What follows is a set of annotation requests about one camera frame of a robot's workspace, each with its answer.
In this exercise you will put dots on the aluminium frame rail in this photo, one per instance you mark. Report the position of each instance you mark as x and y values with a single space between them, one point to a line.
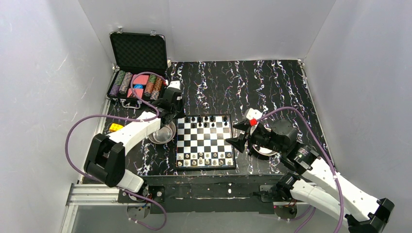
211 184

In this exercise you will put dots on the colourful toy block car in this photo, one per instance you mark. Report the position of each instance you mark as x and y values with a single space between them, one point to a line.
115 127

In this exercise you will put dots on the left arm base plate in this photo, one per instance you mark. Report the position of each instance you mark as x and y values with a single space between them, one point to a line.
156 193

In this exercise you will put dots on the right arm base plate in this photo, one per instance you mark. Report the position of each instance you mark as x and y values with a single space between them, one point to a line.
276 193

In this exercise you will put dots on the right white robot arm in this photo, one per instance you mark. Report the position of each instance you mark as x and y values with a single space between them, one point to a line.
311 179

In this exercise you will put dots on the small steel bowl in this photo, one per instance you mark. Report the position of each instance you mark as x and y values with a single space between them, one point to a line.
164 135

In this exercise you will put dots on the steel bowl with chess pieces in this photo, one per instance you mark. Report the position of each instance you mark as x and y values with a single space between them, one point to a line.
264 151

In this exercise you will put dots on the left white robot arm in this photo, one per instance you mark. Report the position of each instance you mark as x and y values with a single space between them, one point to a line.
106 156

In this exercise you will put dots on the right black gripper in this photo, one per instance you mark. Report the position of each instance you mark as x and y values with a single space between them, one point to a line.
246 137

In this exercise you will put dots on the black and white chessboard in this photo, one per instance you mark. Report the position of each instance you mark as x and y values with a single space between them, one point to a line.
201 143

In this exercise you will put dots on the black poker chip case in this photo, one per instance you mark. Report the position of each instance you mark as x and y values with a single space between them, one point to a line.
137 53

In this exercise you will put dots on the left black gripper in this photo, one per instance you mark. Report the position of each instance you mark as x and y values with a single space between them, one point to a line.
175 109

